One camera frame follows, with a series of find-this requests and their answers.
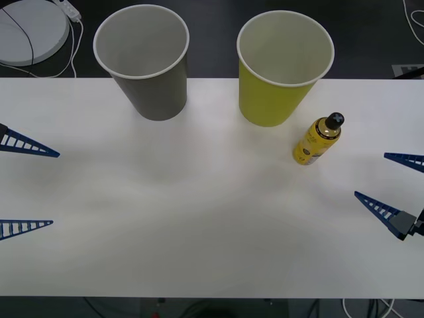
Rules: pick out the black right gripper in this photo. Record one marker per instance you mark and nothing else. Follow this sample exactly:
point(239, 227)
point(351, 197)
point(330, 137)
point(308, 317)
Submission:
point(420, 225)

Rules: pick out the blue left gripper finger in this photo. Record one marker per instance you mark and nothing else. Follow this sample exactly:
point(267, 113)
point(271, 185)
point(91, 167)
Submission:
point(20, 143)
point(13, 228)

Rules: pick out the yellow bottle with black cap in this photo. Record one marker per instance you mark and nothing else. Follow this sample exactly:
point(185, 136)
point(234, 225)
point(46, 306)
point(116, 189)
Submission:
point(311, 145)

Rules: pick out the round white disc base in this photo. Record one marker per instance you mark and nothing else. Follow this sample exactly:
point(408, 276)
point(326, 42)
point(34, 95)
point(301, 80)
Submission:
point(33, 33)

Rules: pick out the grey board with black squares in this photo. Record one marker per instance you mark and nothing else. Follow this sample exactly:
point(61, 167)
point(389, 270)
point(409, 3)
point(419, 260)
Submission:
point(399, 71)

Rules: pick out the white power strip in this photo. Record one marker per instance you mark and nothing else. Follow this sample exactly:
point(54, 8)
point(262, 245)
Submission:
point(71, 10)

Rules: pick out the grey plastic waste bin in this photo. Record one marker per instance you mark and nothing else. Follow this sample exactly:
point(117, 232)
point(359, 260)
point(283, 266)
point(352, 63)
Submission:
point(159, 96)

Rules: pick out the yellow-green plastic waste bin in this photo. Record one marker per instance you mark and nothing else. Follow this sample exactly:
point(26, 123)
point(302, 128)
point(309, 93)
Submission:
point(265, 102)

